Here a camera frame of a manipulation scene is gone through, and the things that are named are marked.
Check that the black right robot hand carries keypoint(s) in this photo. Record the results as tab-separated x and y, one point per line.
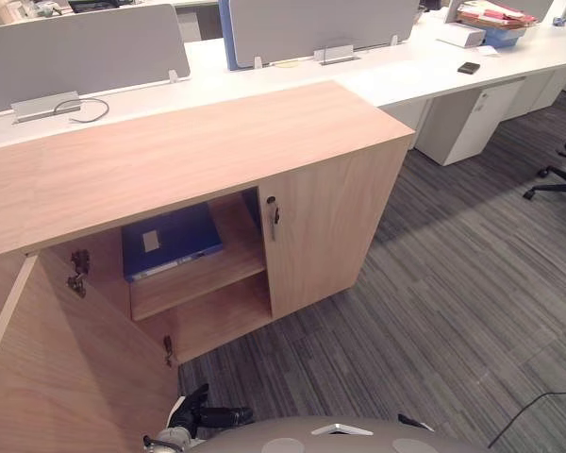
412	421

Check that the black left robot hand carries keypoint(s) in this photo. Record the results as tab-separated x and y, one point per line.
217	416

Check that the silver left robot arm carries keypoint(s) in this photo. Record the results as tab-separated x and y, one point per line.
170	439

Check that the metal cabinet door hinge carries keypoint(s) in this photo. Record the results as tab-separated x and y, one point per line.
78	271
168	349

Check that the wooden cabinet shelf board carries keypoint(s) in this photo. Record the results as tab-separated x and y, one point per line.
207	283

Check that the wooden cabinet door with hinges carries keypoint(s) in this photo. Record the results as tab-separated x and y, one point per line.
75	377

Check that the blue folder with white label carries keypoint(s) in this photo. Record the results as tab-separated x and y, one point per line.
184	231

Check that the black cabinet key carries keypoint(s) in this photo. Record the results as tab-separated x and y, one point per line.
277	216

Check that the light wooden office cabinet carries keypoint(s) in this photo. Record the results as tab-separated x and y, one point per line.
170	156

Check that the black office chair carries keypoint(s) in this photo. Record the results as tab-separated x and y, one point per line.
554	182

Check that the white office desk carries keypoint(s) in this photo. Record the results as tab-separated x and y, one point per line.
405	75

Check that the white under-desk cabinet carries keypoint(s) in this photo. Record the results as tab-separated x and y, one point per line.
537	92

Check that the grey robot torso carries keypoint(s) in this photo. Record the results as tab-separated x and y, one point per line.
264	436

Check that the white partition clamp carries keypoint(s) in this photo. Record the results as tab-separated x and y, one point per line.
394	40
258	62
174	77

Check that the small black wallet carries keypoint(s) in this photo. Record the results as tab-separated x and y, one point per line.
469	67

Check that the white paper note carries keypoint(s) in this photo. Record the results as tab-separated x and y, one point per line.
487	51

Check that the grey desk partition screen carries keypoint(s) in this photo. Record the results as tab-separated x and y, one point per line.
85	56

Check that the white cardboard box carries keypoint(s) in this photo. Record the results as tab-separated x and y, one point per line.
460	34

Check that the blue paper tray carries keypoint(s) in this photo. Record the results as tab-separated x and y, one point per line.
504	37

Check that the grey partition screen blue edge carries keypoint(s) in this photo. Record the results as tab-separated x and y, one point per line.
321	26

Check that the small blue desk item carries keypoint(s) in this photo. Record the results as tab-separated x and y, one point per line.
560	20

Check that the black keyboard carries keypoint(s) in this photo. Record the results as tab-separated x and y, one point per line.
99	5

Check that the white pedestal drawer unit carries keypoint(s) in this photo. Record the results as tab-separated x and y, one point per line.
471	127

